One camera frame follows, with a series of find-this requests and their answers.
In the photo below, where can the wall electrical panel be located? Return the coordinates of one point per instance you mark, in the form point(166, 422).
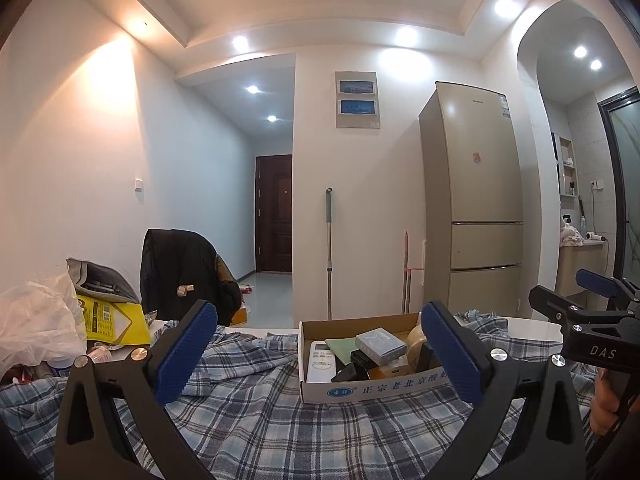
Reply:
point(356, 100)

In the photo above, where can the white remote control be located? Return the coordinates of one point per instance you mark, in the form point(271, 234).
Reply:
point(320, 362)

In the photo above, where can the orange box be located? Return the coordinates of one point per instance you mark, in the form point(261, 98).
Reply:
point(240, 316)

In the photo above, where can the black jacket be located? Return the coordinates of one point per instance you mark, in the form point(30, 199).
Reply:
point(175, 260)

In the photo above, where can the black plastic block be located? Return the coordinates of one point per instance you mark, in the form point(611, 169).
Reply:
point(357, 360)
point(425, 357)

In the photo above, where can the white hair dryer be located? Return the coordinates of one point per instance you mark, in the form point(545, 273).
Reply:
point(592, 236)

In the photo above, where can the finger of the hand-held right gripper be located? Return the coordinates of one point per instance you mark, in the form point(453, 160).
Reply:
point(550, 307)
point(597, 283)

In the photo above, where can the pink bottle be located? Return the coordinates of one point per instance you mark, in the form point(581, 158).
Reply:
point(102, 355)

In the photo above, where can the beige sink cabinet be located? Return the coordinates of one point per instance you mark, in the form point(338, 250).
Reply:
point(582, 265)

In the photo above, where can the cardboard box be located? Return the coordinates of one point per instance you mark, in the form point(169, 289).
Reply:
point(380, 390)

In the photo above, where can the crumpled cloth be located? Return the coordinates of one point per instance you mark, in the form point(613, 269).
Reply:
point(570, 235)

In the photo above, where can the green leather case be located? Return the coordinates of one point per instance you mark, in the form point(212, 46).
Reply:
point(345, 347)

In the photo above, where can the small grey box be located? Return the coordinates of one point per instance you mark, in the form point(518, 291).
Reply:
point(380, 345)

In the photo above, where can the dark brown door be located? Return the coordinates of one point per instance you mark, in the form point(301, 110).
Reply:
point(274, 212)

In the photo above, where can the yellow bag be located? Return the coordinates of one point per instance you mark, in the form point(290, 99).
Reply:
point(120, 327)

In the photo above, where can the tan tape roll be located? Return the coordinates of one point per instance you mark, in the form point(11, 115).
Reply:
point(415, 340)

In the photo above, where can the white plastic bag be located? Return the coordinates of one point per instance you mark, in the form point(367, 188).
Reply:
point(40, 320)

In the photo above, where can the white light switch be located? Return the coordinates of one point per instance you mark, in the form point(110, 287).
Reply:
point(138, 183)

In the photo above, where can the person's right hand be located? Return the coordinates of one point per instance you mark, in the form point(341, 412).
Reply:
point(605, 405)

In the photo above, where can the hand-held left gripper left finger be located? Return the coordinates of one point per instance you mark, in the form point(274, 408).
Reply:
point(185, 355)

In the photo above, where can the grey bag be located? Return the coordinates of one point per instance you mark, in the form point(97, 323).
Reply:
point(105, 280)

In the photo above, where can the frosted glass door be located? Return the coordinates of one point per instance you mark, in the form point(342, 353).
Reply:
point(622, 185)

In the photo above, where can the blue plaid shirt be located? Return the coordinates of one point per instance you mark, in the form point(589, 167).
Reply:
point(280, 435)

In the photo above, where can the beige refrigerator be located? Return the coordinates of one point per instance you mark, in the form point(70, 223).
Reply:
point(475, 185)

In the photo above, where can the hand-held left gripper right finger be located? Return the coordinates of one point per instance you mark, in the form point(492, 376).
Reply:
point(450, 355)

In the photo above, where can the wall niche shelf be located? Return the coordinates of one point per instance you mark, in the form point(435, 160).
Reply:
point(567, 150)

